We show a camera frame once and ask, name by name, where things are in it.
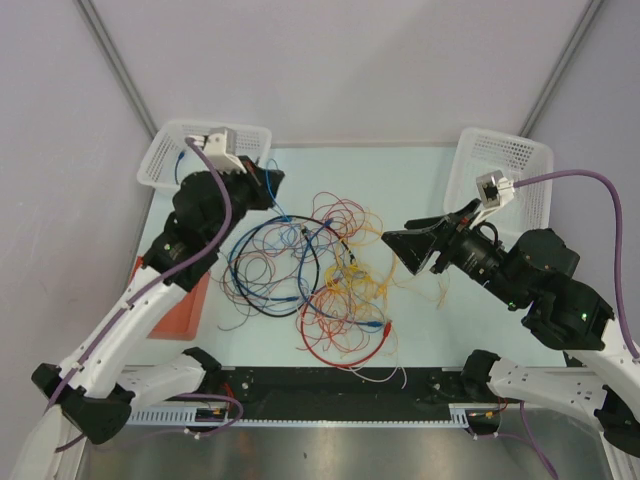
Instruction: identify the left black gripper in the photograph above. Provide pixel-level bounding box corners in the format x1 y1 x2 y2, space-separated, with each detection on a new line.
206 154 283 247

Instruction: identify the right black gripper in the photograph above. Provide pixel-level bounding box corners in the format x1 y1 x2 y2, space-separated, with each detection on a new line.
377 198 524 308

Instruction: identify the thin blue wire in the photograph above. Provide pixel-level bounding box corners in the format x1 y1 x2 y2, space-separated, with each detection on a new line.
227 158 321 306

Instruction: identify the thin white wire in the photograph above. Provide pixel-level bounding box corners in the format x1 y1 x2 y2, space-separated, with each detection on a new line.
344 349 407 389

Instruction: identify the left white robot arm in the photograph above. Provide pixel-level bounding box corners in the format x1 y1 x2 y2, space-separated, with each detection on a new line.
11 157 285 479

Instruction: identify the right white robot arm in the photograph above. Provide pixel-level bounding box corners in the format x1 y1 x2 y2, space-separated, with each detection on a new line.
382 199 639 456

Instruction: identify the right white mesh basket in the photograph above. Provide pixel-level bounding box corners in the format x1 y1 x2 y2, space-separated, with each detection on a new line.
443 127 554 246

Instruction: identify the white mesh basket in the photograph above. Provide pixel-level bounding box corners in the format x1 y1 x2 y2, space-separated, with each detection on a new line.
137 120 272 196
443 127 554 246

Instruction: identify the left white mesh basket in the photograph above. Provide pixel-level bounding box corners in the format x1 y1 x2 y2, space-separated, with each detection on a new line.
137 120 272 196

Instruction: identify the orange plastic bin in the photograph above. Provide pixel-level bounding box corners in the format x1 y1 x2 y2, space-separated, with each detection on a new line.
148 274 210 341

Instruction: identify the thick black cable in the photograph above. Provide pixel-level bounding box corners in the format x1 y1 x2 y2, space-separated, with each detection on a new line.
237 214 359 320

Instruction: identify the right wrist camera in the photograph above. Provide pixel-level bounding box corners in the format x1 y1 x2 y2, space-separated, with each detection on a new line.
472 170 515 226

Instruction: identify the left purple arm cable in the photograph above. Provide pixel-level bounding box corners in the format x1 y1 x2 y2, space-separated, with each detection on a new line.
44 137 236 454

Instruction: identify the yellow wire bundle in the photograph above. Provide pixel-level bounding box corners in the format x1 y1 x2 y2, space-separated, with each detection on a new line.
322 249 396 321

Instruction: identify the thick red cable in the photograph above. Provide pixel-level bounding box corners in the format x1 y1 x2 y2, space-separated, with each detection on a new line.
304 289 394 369

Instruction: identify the thin orange wire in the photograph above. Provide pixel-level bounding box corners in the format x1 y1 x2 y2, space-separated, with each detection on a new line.
294 192 451 359

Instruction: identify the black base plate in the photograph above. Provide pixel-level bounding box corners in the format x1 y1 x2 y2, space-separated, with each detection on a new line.
163 366 521 422

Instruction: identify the white slotted cable duct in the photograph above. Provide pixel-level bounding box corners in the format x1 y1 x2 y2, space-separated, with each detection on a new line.
92 404 471 429

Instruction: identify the aluminium frame post left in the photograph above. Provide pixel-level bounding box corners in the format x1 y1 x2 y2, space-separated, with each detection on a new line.
73 0 158 140

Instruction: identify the aluminium frame post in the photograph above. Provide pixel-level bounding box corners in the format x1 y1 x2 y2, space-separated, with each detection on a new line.
73 0 158 140
518 0 609 138

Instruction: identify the aluminium frame post right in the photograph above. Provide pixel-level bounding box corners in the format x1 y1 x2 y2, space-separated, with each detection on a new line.
518 0 609 138

